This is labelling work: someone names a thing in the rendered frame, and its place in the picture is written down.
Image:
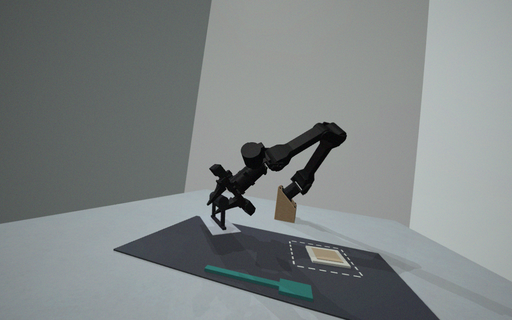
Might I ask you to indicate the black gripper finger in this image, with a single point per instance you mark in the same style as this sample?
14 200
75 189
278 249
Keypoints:
232 204
220 188

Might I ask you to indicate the beige square tile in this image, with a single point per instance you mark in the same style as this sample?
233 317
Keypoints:
327 256

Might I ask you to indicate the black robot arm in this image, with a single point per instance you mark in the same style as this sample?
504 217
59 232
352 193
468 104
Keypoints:
255 155

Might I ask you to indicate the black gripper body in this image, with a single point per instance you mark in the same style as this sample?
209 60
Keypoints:
237 185

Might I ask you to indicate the teal flat spatula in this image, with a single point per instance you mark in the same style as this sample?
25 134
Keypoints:
286 287

